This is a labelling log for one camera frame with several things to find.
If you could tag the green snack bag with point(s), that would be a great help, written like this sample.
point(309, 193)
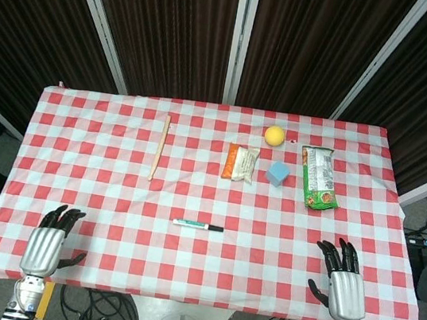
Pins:
point(318, 177)

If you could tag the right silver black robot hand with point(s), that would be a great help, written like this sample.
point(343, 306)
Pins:
point(346, 296)

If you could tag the white partition frame post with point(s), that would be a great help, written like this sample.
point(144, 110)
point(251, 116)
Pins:
point(381, 60)
point(240, 37)
point(98, 18)

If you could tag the wooden stick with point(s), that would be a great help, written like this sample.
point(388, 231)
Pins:
point(159, 148)

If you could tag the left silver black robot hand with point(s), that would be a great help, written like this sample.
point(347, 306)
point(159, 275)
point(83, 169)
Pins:
point(43, 249)

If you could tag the white green whiteboard marker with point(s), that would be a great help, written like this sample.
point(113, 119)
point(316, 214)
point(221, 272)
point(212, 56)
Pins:
point(197, 225)

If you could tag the orange white snack packet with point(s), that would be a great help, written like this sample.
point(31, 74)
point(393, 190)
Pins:
point(240, 163)

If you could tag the red white checkered tablecloth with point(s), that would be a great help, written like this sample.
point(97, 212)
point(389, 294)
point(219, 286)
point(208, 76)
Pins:
point(208, 191)

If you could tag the yellow ball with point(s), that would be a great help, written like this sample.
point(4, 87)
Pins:
point(274, 136)

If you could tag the blue foam cube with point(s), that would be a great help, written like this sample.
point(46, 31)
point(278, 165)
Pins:
point(277, 173)

